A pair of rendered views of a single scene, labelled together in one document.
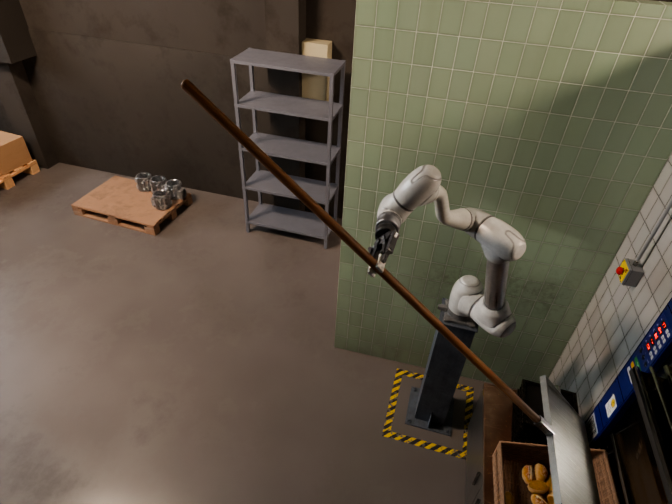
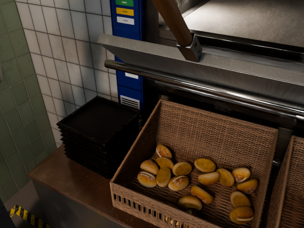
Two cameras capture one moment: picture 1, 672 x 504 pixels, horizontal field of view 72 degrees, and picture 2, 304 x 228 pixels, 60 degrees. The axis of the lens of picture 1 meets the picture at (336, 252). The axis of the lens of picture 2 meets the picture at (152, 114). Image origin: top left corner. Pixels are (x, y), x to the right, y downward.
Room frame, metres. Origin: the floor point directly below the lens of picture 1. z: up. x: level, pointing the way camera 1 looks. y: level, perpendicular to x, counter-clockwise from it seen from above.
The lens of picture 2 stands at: (0.93, -0.29, 1.55)
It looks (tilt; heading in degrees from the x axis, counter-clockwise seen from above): 36 degrees down; 286
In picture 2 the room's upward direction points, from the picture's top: straight up
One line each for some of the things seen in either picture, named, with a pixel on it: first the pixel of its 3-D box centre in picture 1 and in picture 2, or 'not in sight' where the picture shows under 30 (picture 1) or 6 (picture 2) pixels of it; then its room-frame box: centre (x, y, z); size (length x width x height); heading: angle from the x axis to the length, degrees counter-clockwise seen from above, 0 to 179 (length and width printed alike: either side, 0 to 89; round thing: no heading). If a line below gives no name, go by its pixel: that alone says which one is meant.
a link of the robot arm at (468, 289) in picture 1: (467, 294); not in sight; (1.89, -0.75, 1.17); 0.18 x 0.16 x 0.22; 36
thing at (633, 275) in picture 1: (629, 272); not in sight; (1.81, -1.49, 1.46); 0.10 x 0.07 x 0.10; 168
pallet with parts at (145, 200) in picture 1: (132, 196); not in sight; (4.25, 2.27, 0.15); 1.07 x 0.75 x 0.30; 76
